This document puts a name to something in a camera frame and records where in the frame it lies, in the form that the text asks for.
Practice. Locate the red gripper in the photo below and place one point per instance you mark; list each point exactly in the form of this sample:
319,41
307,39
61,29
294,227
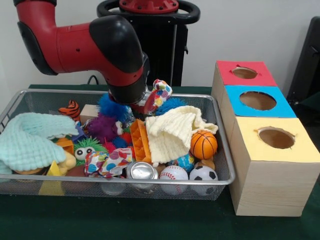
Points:
149,104

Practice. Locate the cream waffle cloth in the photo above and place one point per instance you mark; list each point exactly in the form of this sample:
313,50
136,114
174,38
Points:
172,132

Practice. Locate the mint green cloth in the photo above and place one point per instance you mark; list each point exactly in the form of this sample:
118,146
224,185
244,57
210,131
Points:
30,142

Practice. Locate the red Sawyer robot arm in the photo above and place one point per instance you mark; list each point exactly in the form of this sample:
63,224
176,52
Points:
80,45

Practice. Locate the shallow clear mesh bin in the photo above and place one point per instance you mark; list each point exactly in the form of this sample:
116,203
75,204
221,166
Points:
220,186

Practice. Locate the wooden box with three holes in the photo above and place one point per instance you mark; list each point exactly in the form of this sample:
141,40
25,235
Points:
265,185

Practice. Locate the colourful spotted plush toy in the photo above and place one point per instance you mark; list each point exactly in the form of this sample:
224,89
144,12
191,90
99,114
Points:
161,92

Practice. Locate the blue spiky ball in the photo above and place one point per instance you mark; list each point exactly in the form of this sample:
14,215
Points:
171,105
112,109

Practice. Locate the purple spiky toy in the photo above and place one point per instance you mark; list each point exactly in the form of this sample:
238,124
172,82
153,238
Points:
102,127

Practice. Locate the small orange basketball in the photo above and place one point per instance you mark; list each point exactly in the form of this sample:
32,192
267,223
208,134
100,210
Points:
204,145

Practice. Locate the colourful patterned cloth pouch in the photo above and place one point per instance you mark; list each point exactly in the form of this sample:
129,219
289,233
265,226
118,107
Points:
107,162

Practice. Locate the small baseball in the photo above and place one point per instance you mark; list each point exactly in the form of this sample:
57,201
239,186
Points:
173,172

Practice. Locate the green spiky toy with eyes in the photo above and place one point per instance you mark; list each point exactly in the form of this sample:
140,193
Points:
87,147

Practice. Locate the small soccer ball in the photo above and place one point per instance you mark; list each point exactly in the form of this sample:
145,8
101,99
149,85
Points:
203,174

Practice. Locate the dark green table cloth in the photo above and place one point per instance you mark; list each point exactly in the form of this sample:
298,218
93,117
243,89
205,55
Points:
125,220

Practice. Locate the black chair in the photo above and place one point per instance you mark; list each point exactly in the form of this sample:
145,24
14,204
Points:
307,65

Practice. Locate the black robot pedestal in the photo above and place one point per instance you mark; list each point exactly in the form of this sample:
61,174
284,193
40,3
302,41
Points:
165,55

